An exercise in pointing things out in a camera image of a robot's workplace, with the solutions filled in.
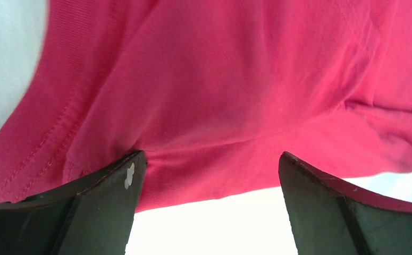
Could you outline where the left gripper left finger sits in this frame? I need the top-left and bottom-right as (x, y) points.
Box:
(0, 151), (147, 254)

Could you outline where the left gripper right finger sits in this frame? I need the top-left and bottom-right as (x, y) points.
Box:
(279, 152), (412, 254)

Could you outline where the crimson red t-shirt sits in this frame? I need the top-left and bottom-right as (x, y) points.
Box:
(0, 1), (412, 211)

